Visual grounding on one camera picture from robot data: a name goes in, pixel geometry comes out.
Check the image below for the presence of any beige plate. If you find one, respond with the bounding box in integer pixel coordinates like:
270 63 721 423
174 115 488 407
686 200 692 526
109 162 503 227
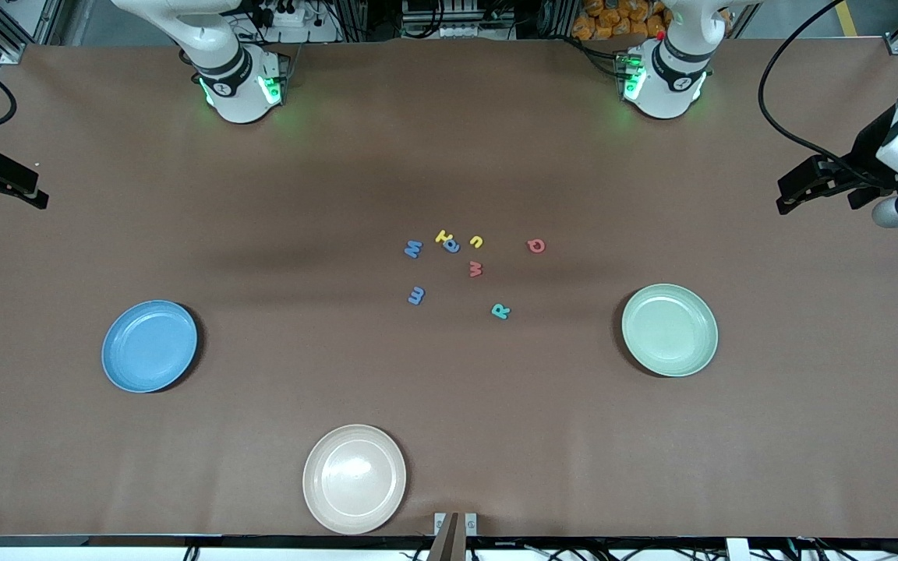
302 424 408 535

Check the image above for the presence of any pale green plate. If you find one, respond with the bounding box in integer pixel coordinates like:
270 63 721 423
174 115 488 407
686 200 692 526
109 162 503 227
621 283 719 378

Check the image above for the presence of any orange packets bag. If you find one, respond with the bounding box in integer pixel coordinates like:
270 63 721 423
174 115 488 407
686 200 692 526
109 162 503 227
571 0 668 41

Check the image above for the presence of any black table edge rail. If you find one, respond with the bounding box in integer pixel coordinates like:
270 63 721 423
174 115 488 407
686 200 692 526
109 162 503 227
0 534 898 561

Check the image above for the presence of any table cover sheet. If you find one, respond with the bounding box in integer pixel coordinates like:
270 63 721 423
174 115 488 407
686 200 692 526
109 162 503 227
0 39 898 538

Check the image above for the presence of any blue plate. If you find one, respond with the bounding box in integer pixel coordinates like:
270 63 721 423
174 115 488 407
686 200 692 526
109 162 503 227
101 300 199 393

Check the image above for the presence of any white power strip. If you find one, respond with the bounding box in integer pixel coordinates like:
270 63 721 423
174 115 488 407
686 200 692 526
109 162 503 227
258 0 306 28

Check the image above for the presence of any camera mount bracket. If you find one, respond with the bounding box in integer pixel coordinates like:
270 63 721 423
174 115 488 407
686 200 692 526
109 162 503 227
427 512 478 561

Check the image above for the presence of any background electronics rack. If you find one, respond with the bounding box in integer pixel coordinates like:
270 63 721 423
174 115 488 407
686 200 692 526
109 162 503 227
401 0 518 40

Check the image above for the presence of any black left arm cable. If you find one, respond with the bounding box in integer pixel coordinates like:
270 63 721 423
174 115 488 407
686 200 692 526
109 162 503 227
758 0 898 188

